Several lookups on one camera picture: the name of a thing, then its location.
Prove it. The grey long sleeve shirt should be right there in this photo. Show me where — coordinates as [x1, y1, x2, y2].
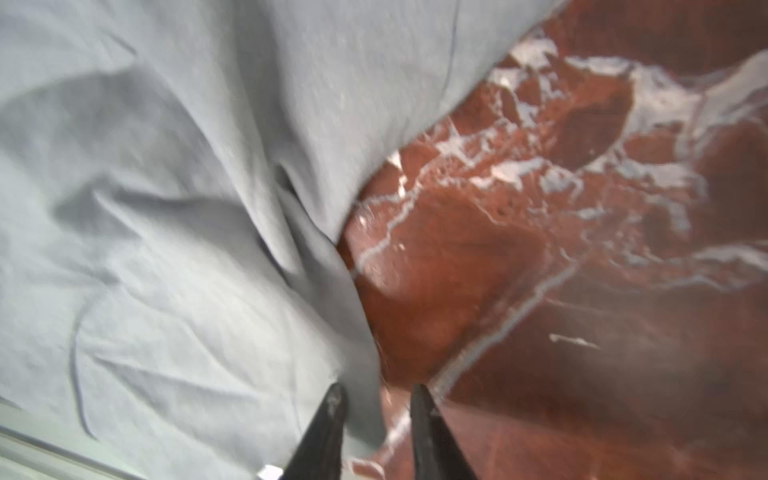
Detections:
[1, 1, 558, 479]

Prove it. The aluminium front rail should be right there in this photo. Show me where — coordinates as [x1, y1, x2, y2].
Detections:
[1, 427, 144, 480]

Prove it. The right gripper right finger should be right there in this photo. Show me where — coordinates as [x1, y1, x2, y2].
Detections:
[410, 384, 478, 480]

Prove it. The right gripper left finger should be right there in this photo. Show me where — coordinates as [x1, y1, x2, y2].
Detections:
[281, 383, 349, 480]

